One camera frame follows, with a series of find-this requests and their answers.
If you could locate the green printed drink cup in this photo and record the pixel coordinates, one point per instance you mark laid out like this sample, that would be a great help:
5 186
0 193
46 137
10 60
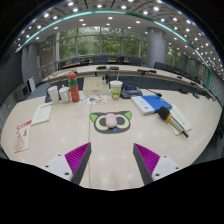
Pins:
116 90

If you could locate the long curved conference table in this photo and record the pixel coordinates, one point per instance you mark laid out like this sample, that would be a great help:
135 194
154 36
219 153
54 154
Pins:
130 69

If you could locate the white standing board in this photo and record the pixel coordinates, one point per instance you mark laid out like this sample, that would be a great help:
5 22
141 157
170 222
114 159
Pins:
32 84

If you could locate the black cat-face mouse pad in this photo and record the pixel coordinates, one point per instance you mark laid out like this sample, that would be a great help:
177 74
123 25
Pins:
125 125

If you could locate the dark office chairs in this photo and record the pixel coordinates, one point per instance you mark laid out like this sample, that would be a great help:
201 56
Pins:
135 61

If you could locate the black conference microphone unit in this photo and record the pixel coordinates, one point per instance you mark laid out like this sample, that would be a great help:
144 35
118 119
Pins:
47 98
130 91

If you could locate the white paper sheet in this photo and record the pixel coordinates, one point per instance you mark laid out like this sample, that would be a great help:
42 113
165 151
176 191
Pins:
182 120

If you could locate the blue and white book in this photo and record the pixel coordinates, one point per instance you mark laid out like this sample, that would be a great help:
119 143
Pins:
150 103

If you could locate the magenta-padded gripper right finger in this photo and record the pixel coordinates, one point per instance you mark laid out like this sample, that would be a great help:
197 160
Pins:
147 159

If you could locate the black microphone with yellow band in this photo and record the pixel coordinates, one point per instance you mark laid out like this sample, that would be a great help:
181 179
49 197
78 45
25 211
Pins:
164 113

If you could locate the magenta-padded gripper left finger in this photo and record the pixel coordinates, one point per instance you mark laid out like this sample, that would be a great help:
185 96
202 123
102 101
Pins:
76 158

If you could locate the red-titled magazine with fan picture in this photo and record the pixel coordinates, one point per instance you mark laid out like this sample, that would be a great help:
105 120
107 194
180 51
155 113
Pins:
22 136

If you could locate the red thermos with green band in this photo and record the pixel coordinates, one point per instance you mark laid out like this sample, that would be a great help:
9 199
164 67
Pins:
74 90

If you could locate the colourful sticker sheet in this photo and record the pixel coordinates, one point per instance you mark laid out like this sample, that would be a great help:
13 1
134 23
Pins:
93 99

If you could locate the ceiling lights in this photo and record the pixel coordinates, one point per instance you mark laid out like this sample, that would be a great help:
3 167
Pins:
123 6

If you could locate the white lidded mug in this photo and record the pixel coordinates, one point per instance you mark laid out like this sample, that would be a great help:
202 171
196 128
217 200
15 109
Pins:
64 95

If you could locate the white paper cup stack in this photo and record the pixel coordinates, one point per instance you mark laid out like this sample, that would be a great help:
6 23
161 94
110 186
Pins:
54 95

